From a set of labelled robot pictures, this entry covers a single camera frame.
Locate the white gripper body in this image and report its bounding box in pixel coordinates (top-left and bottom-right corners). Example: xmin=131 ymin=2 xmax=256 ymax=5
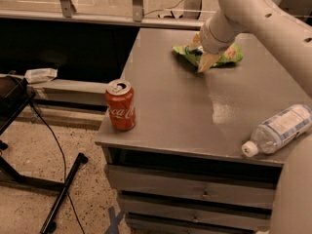
xmin=199 ymin=19 xmax=232 ymax=55

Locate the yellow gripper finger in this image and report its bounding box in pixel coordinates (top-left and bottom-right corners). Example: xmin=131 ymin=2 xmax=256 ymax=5
xmin=197 ymin=53 xmax=220 ymax=73
xmin=188 ymin=33 xmax=201 ymax=50

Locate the green rice chip bag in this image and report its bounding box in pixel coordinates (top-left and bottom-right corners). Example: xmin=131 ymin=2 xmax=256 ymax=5
xmin=173 ymin=43 xmax=243 ymax=67

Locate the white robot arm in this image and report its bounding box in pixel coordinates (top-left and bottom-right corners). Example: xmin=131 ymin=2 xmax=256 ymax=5
xmin=190 ymin=0 xmax=312 ymax=234

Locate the red coke can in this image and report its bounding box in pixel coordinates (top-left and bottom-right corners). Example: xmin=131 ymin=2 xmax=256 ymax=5
xmin=105 ymin=79 xmax=136 ymax=131

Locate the clear plastic water bottle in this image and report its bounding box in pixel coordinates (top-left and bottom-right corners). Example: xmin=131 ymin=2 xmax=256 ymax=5
xmin=242 ymin=104 xmax=312 ymax=157

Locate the grey drawer cabinet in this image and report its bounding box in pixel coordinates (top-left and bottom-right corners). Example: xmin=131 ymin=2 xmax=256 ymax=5
xmin=96 ymin=28 xmax=311 ymax=234

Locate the metal railing with brackets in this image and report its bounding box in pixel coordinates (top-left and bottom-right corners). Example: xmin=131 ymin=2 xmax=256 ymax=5
xmin=0 ymin=0 xmax=218 ymax=30

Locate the white packet on ledge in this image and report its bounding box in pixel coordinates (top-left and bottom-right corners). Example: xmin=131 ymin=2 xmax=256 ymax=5
xmin=24 ymin=68 xmax=58 ymax=84

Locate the black stand with legs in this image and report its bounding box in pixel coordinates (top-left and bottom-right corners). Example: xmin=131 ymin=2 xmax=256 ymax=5
xmin=0 ymin=71 xmax=90 ymax=234

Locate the black cable on floor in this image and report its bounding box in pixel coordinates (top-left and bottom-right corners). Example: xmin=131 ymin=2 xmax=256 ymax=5
xmin=28 ymin=100 xmax=86 ymax=234

